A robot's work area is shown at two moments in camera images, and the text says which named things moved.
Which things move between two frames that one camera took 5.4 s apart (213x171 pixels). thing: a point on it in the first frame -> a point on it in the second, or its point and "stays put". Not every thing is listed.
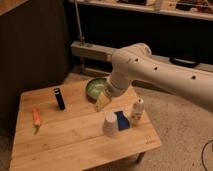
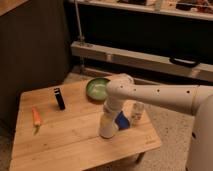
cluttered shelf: (191, 9) stays put
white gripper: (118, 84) -> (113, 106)
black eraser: (59, 99) stays put
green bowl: (95, 87) stays put
